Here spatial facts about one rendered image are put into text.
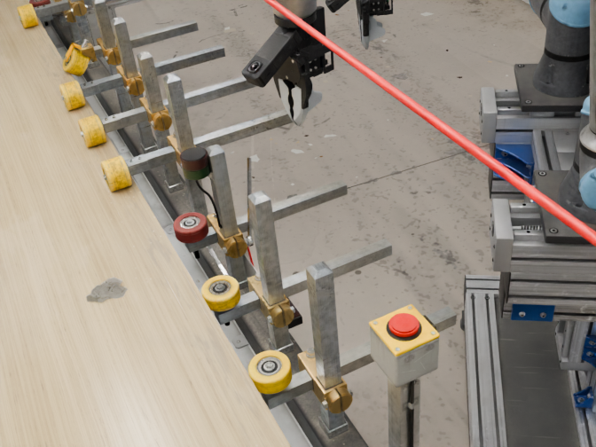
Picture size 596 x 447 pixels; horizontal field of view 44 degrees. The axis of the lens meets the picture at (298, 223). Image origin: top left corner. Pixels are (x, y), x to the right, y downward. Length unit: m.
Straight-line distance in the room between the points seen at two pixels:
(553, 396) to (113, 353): 1.30
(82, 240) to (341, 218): 1.61
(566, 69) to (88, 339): 1.25
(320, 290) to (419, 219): 1.95
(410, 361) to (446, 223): 2.17
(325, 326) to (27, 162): 1.13
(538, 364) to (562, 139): 0.74
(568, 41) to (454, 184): 1.61
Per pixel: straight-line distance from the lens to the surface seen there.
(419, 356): 1.03
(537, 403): 2.27
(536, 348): 2.41
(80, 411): 1.45
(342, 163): 3.54
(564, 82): 1.92
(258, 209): 1.43
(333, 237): 3.11
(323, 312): 1.30
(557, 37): 1.90
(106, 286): 1.64
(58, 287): 1.71
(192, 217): 1.79
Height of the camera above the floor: 1.96
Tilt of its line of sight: 38 degrees down
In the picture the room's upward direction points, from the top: 6 degrees counter-clockwise
